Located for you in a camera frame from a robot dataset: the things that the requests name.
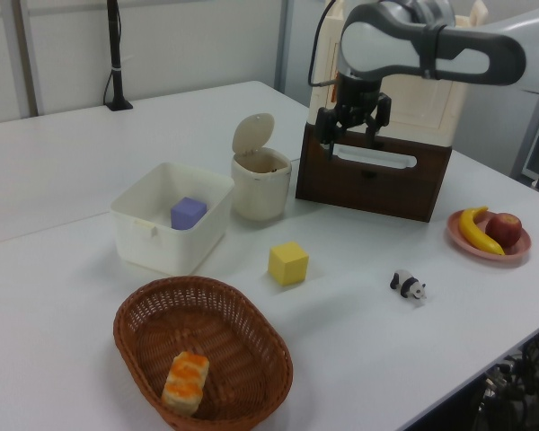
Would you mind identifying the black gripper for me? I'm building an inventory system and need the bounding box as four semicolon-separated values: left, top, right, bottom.
316;74;393;158

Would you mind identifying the cream lidded trash can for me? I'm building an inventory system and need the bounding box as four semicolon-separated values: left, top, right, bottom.
231;112;293;222

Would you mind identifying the dark brown wooden drawer cabinet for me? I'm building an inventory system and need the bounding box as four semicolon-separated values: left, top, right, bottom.
295;121;454;224

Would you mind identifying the yellow banana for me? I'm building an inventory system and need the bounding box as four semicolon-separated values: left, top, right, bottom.
458;206;507;256

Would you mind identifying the yellow cube block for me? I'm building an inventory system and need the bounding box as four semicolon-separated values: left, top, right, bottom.
268;241;310;287

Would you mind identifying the black white panda figurine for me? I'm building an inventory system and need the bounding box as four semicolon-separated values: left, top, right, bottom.
389;268;429;309

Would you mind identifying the red apple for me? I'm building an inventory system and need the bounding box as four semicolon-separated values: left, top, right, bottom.
484;212;523;247

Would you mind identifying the grey metal rack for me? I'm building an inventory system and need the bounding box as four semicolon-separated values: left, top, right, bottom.
509;92;539;201

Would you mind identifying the purple cube block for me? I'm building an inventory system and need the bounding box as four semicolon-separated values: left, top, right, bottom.
170;196;208;233

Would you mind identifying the pink plate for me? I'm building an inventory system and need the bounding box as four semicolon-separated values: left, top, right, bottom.
446;208;533;268

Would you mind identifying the white plastic bin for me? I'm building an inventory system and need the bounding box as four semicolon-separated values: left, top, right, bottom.
110;162;234;277

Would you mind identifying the brown wicker basket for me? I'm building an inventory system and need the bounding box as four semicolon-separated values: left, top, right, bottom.
112;276;295;431

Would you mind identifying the orange glazed bread loaf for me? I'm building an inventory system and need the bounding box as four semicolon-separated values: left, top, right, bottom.
161;351;210;417

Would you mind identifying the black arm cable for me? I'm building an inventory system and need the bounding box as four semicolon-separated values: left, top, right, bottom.
307;0;342;87

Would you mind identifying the black camera stand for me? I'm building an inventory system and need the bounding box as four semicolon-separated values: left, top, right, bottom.
104;0;134;111

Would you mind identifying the black cable bundle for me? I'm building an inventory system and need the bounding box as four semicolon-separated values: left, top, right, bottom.
469;331;539;431

